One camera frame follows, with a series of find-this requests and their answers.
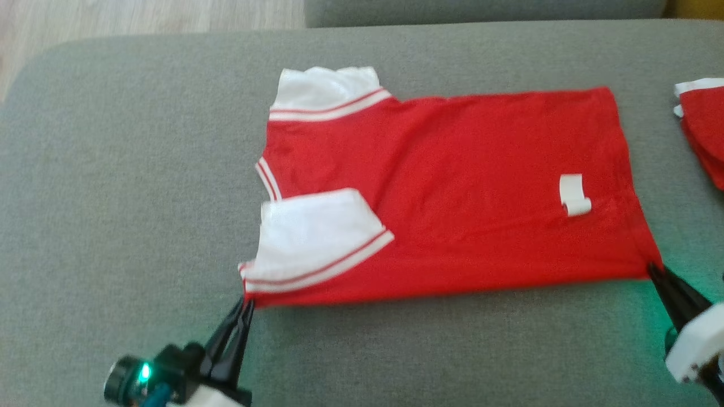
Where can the red and white sports shirt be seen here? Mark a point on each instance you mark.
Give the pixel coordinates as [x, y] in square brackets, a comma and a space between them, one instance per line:
[452, 198]

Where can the yellow sofa back cushion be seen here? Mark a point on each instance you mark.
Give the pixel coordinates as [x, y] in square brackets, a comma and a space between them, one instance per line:
[696, 7]

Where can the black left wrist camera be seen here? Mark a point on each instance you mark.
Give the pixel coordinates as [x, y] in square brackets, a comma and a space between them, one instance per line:
[127, 379]

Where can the folded red garment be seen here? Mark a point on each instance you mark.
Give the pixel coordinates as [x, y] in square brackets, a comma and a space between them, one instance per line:
[707, 130]

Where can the grey sofa ottoman cushion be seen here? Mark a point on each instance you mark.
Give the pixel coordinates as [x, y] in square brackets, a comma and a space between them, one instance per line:
[141, 198]

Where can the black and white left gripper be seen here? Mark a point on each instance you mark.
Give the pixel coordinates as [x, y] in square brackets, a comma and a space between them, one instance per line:
[186, 373]

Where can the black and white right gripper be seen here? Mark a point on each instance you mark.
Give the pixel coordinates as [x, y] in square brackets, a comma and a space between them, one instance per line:
[698, 339]

